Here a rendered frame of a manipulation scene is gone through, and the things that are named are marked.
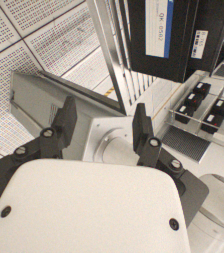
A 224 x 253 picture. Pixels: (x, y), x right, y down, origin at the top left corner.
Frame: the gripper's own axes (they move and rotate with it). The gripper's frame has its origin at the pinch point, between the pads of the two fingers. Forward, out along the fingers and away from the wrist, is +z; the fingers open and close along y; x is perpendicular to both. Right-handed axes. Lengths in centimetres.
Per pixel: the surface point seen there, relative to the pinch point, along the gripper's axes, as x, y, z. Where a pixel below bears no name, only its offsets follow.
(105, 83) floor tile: -74, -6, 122
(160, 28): -0.2, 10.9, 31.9
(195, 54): -4.3, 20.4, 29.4
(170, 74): -10.1, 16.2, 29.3
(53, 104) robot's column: -32, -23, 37
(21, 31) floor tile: -22, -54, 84
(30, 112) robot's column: -46, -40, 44
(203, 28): 1.3, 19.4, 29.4
